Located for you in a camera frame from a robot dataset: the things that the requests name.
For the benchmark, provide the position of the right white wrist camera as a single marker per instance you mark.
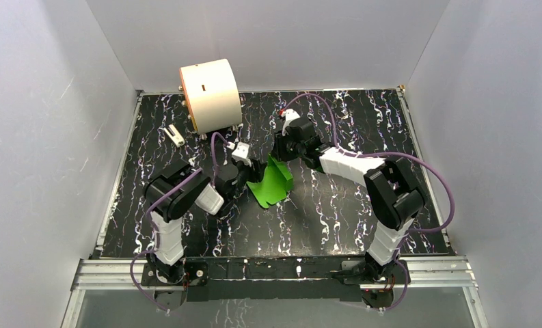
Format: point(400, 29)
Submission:
point(288, 116)

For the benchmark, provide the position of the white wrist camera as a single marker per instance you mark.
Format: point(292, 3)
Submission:
point(240, 152)
point(288, 116)

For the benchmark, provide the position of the white cylindrical drum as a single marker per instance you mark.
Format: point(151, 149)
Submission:
point(211, 96)

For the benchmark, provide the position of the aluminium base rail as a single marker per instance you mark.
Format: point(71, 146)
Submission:
point(317, 277)

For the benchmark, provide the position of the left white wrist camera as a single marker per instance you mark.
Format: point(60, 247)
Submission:
point(240, 152)

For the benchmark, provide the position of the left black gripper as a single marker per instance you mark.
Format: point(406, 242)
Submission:
point(247, 171)

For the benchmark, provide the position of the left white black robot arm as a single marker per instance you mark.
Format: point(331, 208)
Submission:
point(174, 190)

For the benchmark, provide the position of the green paper box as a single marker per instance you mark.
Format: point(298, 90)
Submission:
point(277, 182)

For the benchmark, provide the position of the small white black block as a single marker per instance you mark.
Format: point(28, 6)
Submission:
point(173, 134)

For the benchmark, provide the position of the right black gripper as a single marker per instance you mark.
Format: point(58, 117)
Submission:
point(279, 151)

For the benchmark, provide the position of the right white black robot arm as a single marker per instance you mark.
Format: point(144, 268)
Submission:
point(395, 194)

